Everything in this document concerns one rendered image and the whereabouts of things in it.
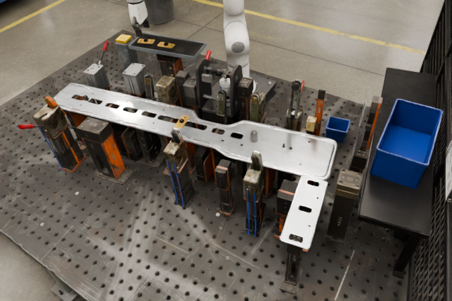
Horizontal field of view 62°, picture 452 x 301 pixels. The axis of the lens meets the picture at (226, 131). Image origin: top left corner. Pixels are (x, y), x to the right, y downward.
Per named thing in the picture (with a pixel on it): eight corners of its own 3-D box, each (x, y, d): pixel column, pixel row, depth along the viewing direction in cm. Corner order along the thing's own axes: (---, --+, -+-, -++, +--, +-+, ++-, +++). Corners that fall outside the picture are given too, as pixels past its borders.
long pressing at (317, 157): (42, 108, 182) (40, 106, 181) (72, 82, 197) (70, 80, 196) (327, 183, 138) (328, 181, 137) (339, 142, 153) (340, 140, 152)
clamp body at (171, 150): (170, 204, 171) (155, 152, 148) (182, 184, 179) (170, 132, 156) (188, 209, 168) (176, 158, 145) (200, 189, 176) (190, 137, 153)
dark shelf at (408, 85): (356, 220, 125) (358, 215, 123) (385, 71, 183) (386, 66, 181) (428, 240, 118) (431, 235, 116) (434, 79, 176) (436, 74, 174)
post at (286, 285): (278, 289, 140) (282, 250, 120) (287, 263, 147) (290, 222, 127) (295, 295, 138) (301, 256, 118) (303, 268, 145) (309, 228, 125)
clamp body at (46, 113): (56, 171, 191) (25, 118, 166) (74, 152, 201) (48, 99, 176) (72, 177, 188) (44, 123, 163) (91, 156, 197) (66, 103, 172)
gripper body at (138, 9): (132, -8, 177) (137, 15, 185) (123, 2, 170) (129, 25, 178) (146, -7, 176) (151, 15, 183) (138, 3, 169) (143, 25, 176)
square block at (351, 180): (324, 238, 154) (335, 183, 129) (328, 222, 159) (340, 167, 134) (344, 244, 151) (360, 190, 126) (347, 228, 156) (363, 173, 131)
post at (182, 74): (186, 136, 203) (174, 74, 176) (190, 130, 207) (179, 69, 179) (194, 138, 202) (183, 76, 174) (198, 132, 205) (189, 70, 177)
